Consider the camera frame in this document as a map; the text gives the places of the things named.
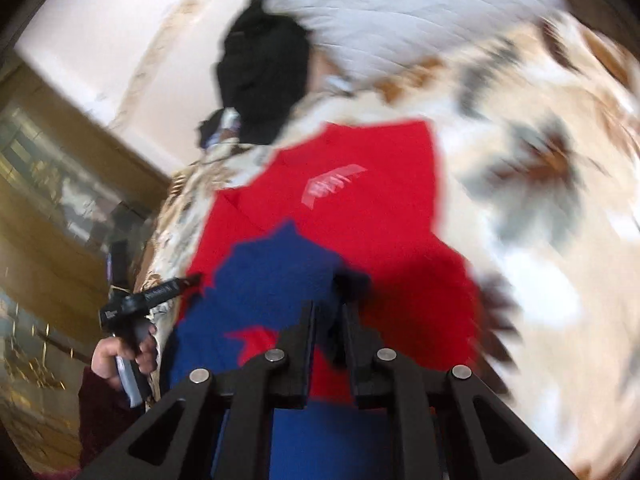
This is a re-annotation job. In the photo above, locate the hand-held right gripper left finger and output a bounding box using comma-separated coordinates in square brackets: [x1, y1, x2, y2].
[75, 301, 320, 480]

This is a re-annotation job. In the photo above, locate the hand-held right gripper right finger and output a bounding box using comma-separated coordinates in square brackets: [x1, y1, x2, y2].
[341, 303, 577, 480]

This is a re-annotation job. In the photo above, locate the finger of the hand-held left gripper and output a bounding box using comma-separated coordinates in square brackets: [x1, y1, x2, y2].
[106, 240, 131, 292]
[142, 273, 204, 304]

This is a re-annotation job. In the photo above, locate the red and blue shirt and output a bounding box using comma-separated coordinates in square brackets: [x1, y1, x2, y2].
[167, 119, 483, 480]

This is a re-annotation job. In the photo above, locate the person's left forearm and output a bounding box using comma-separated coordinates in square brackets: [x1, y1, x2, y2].
[76, 366, 148, 467]

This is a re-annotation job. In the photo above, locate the person's left hand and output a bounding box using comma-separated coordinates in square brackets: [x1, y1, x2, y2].
[91, 332, 160, 392]

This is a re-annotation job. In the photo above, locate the wooden glass-front cabinet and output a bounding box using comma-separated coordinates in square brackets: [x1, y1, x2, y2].
[0, 55, 175, 463]

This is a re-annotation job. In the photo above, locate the small striped dark cloth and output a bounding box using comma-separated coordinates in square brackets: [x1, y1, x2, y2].
[197, 107, 247, 155]

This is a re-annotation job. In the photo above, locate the floral printed blanket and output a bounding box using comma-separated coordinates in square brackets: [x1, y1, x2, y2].
[135, 14, 640, 480]

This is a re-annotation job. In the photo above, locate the black cloth pile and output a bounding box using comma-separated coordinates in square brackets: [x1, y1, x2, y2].
[216, 0, 314, 147]

